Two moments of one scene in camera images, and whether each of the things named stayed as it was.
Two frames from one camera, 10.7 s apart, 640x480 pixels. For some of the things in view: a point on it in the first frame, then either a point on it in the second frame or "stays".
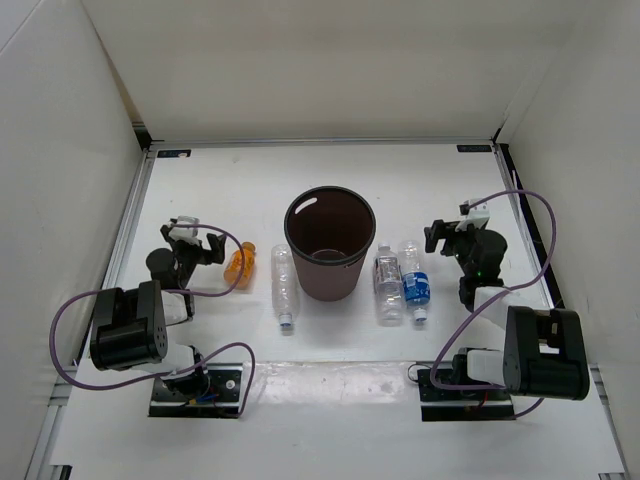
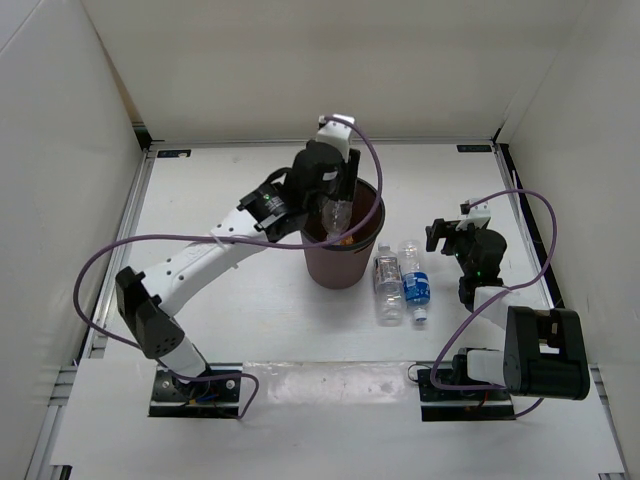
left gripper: x=217 y=247 → x=348 y=173
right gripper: x=438 y=230 stays
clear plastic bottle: x=283 y=282 → x=336 y=216
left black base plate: x=222 y=399 stays
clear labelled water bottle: x=388 y=286 stays
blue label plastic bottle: x=416 y=283 stays
